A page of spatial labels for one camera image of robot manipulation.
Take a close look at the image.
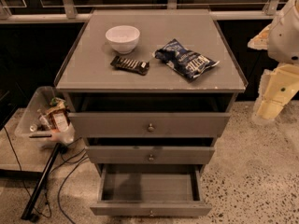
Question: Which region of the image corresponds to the grey bottom drawer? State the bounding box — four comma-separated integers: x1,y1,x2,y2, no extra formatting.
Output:
91,164,211,217

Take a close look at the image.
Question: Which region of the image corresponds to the grey drawer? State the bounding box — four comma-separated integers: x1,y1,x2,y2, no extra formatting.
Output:
70,93,229,138
86,138,215,164
91,164,211,217

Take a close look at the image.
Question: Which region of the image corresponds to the grey drawer cabinet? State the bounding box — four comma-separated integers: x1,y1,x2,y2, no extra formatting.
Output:
53,8,249,173

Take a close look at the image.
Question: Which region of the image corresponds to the grey top drawer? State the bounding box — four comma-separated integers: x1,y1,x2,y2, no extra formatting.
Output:
70,93,229,138

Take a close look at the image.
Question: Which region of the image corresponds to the grey middle drawer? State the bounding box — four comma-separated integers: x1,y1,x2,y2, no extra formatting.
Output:
86,138,215,164

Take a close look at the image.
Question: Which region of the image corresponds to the blue chip bag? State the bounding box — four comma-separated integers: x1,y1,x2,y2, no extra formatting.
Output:
154,39,219,81

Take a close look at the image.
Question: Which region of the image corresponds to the black candy bar wrapper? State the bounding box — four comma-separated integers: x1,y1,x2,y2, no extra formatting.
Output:
110,56,150,76

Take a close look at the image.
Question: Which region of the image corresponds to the white ceramic bowl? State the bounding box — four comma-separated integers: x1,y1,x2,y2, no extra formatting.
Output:
106,25,140,54

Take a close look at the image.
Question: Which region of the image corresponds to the metal window railing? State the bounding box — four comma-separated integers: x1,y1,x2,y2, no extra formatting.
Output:
1,0,288,24

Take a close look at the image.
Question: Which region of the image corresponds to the brown snack packet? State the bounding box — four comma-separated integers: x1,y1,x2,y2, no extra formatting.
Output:
37,97,70,133

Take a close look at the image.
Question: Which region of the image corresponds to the clear plastic bin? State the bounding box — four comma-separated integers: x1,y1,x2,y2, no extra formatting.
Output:
15,86,75,148

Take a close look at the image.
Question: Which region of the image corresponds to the black metal pole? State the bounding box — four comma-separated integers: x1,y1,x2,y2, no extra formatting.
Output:
21,143,63,220

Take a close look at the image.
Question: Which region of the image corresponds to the black floor cable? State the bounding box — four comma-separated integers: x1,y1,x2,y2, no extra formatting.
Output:
3,126,90,224

